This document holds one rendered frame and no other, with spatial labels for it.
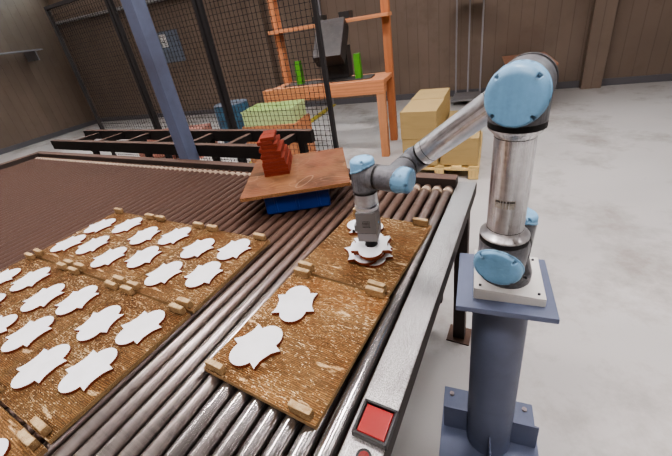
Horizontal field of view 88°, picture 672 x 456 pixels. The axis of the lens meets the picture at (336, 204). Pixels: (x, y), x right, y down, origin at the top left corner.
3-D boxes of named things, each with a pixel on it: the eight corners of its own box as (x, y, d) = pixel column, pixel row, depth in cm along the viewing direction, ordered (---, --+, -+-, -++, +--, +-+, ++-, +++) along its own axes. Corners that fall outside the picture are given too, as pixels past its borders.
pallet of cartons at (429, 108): (490, 141, 457) (494, 83, 423) (477, 182, 361) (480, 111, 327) (422, 141, 498) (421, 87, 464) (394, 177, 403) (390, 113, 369)
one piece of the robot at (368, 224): (350, 190, 114) (356, 232, 122) (344, 203, 107) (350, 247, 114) (379, 189, 111) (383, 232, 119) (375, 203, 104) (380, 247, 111)
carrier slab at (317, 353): (389, 300, 103) (389, 296, 103) (316, 430, 73) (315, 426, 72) (295, 274, 121) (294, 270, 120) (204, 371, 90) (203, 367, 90)
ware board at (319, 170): (343, 150, 199) (342, 147, 198) (350, 185, 155) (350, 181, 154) (257, 163, 200) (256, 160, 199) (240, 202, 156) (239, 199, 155)
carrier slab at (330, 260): (431, 228, 133) (431, 225, 133) (388, 299, 104) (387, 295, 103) (352, 215, 152) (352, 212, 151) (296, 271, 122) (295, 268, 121)
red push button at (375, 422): (394, 417, 74) (393, 413, 73) (384, 445, 69) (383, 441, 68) (368, 407, 76) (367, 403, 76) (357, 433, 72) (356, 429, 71)
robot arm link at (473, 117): (544, 33, 80) (398, 148, 115) (536, 40, 72) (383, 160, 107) (574, 73, 80) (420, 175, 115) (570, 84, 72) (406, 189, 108)
